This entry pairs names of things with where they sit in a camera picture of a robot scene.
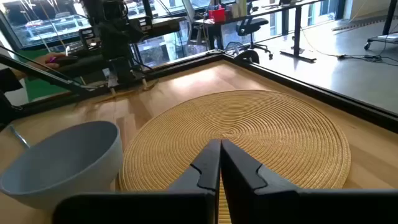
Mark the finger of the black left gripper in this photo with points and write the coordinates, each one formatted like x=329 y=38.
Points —
x=112 y=87
x=144 y=82

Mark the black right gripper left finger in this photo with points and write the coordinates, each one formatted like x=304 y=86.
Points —
x=186 y=205

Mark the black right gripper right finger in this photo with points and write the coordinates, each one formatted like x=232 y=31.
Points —
x=267 y=202

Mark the wooden utensil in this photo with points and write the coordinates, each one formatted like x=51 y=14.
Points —
x=130 y=92

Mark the blue-grey bowl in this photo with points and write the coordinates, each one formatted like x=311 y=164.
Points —
x=62 y=165

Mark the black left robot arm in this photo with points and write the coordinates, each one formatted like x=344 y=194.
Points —
x=115 y=31

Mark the metal utensil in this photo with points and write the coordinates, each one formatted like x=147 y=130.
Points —
x=19 y=137

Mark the green board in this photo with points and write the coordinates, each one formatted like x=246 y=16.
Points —
x=43 y=88

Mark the person's hand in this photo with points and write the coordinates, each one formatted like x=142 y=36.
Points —
x=46 y=60

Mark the round woven straw placemat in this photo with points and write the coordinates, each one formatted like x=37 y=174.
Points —
x=248 y=124

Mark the red box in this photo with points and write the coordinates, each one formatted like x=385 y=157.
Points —
x=217 y=15

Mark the black rounded corner device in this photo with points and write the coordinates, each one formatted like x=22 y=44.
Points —
x=247 y=56

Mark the black office chair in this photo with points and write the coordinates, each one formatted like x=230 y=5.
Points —
x=252 y=25

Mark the black office desk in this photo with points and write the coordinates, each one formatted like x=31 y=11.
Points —
x=295 y=31

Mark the wheeled cart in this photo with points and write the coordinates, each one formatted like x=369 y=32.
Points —
x=385 y=37

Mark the black rig frame strut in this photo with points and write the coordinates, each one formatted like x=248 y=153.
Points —
x=46 y=76

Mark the black table edge frame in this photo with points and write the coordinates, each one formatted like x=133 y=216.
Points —
x=311 y=90

